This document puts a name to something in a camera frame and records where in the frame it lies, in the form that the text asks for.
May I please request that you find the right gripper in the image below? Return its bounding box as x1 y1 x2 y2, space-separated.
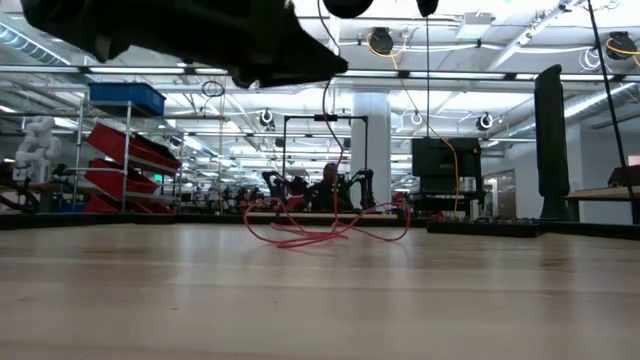
415 0 441 19

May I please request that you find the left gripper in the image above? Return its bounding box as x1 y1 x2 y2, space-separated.
19 0 349 90

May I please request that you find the thin red wire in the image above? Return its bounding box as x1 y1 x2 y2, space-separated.
242 0 413 250

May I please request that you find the white ceiling box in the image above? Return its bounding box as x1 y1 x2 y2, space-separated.
455 10 494 41

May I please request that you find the white column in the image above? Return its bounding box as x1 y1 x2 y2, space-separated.
351 91 393 206

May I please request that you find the person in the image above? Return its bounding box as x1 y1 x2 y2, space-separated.
305 160 352 212

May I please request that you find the black equipment cabinet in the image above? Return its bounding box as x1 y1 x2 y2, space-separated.
411 136 484 217

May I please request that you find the blue storage bin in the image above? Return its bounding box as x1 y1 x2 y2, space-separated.
88 81 167 117

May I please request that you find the metal shelf rack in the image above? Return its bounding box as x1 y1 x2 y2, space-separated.
69 98 187 215

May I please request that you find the black slab-shaped device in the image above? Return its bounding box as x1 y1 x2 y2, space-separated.
533 63 572 222

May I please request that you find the thin black leaning pole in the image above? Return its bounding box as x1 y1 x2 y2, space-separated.
585 0 637 221

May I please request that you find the red storage bin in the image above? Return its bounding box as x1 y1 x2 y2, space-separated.
83 158 160 200
87 122 182 176
83 193 177 215

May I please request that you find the wooden work table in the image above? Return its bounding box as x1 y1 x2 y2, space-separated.
564 184 640 224

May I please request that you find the dark brown box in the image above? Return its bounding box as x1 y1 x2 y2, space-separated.
607 164 640 189

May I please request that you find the black ceiling cable reel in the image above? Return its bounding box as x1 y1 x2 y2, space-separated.
604 30 640 69
369 26 397 56

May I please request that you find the black gantry frame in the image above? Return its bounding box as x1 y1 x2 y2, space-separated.
282 112 370 201

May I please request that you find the thin black hanging cable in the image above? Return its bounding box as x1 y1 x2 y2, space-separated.
425 17 431 139

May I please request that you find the hanging black cable loop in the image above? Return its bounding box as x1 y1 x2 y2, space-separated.
200 78 227 99

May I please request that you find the long ceiling light rail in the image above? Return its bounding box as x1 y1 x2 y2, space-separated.
0 63 640 82

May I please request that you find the yellow hanging cable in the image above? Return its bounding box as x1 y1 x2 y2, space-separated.
368 44 460 217

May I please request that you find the black aluminium table frame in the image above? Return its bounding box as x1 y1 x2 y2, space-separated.
0 211 640 241

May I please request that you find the silver ventilation duct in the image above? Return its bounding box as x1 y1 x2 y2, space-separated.
0 22 72 67

